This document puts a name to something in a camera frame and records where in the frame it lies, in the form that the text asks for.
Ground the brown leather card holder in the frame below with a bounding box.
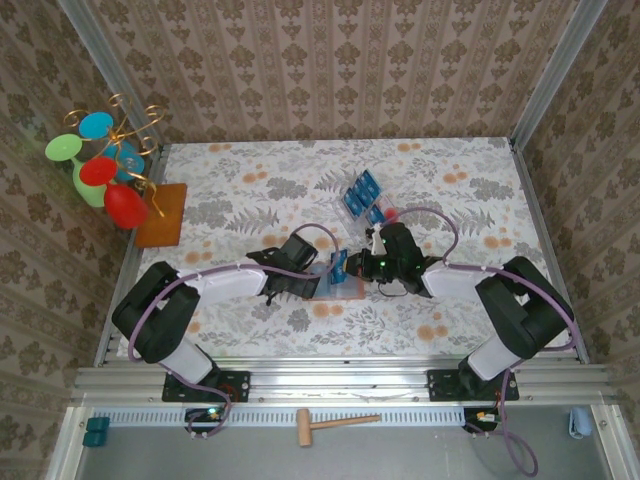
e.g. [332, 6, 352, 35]
[301, 262, 365, 302]

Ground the clear acrylic card rack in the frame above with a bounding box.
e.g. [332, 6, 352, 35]
[332, 168, 401, 241]

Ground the white card with red circle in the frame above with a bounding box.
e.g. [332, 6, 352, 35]
[377, 195, 401, 221]

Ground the orange wooden stand base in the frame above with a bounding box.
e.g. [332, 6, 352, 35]
[133, 182, 189, 249]

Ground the wooden mallet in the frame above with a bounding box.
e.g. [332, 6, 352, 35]
[296, 408, 382, 448]

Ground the small circuit board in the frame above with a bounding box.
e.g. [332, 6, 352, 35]
[462, 407, 501, 432]
[185, 407, 226, 434]

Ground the red plastic wine glass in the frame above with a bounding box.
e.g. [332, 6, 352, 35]
[79, 156, 150, 230]

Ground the blue plastic wine glass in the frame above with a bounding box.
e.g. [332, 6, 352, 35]
[78, 111, 142, 177]

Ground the green plastic wine glass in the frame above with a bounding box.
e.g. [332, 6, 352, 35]
[44, 133, 110, 208]

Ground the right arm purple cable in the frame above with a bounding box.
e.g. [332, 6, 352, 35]
[397, 207, 576, 476]

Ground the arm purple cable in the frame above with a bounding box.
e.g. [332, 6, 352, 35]
[127, 222, 351, 441]
[397, 207, 576, 476]

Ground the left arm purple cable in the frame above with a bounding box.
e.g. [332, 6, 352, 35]
[127, 222, 351, 441]

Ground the aluminium mounting rail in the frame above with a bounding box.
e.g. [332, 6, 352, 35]
[69, 363, 619, 407]

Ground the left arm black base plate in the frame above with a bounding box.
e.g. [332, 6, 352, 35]
[162, 370, 251, 404]

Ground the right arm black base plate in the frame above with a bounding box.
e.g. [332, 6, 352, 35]
[426, 368, 520, 402]

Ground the aluminium table side rail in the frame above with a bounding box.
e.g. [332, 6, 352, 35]
[508, 138, 592, 365]
[93, 143, 169, 369]

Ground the white slotted cable duct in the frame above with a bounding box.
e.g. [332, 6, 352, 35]
[92, 405, 501, 426]

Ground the gold wire glass stand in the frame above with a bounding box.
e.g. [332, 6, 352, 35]
[63, 92, 167, 220]

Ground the aluminium frame post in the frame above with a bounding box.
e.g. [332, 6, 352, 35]
[56, 0, 165, 154]
[510, 0, 610, 149]

